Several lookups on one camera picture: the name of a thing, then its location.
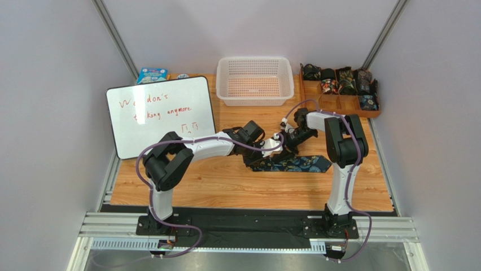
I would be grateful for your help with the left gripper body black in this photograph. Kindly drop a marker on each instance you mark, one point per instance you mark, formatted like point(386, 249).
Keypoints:
point(261, 159)

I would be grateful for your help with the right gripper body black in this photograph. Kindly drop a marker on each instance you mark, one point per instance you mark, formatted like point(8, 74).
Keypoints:
point(289, 146)

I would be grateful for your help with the dark blue floral necktie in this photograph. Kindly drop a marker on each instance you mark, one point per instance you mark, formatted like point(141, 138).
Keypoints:
point(309, 164)

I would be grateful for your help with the white plastic perforated basket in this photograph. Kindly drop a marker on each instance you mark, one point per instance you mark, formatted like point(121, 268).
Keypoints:
point(254, 81)

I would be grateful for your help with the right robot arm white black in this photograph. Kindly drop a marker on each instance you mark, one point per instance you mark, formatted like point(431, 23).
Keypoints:
point(346, 147)

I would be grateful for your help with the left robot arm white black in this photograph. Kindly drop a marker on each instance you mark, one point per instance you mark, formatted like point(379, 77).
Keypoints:
point(163, 165)

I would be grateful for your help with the wooden compartment tray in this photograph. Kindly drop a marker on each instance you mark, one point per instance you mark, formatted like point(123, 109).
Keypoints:
point(343, 104)

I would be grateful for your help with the rolled red floral tie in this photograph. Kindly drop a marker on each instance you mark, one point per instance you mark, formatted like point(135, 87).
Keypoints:
point(328, 82)

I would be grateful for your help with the rolled dark tie far left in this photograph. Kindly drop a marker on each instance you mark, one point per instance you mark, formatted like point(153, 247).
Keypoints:
point(311, 72)

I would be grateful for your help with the rolled green dark tie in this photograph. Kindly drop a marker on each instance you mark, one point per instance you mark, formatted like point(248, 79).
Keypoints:
point(346, 81)

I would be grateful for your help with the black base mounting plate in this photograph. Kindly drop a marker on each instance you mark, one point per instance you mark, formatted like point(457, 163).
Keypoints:
point(240, 228)

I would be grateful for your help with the rolled blue floral tie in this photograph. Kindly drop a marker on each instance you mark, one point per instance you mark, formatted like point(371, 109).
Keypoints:
point(369, 103)

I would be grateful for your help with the rolled grey dark tie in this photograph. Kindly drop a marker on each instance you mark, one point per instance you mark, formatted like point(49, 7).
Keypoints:
point(363, 78)

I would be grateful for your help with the small white round object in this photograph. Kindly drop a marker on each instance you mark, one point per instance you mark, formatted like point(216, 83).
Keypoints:
point(183, 75)

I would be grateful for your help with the whiteboard with red writing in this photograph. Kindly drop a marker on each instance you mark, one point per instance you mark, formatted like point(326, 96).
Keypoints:
point(142, 114)

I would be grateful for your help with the blue printed box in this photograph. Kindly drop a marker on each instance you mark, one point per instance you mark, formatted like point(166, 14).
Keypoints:
point(149, 75)

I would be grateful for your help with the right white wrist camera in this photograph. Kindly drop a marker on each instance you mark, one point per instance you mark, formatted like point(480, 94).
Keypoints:
point(286, 127)

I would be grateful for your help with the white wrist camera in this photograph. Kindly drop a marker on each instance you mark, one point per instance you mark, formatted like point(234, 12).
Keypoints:
point(272, 145)
point(286, 127)

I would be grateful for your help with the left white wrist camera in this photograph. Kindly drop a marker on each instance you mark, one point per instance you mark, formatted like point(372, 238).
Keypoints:
point(272, 145)

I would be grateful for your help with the aluminium rail frame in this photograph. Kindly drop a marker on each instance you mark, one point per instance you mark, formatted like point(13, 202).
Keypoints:
point(107, 240)

